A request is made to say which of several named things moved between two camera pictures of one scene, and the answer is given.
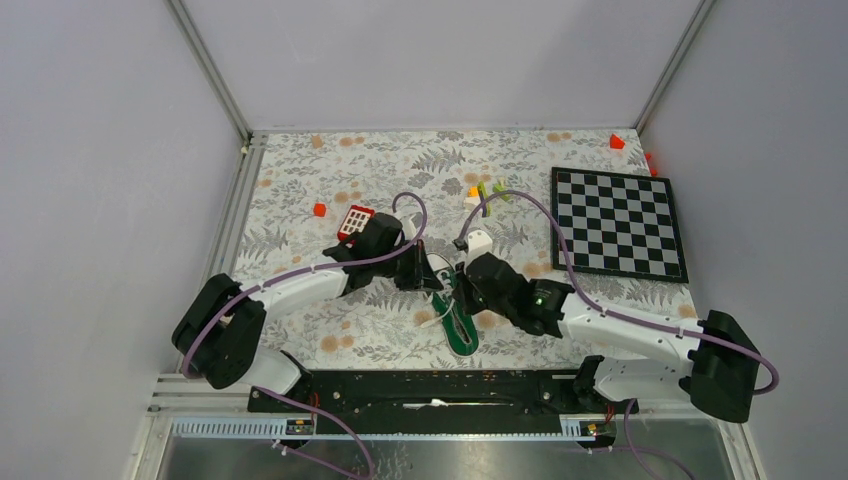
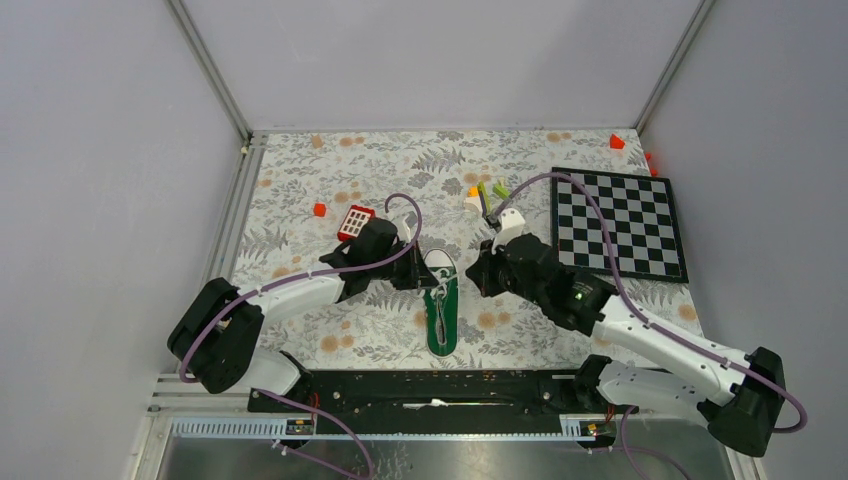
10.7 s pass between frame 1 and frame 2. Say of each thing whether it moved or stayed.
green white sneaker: moved
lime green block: stayed
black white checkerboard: stayed
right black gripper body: moved
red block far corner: stayed
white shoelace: moved
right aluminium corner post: stayed
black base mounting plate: stayed
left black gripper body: stayed
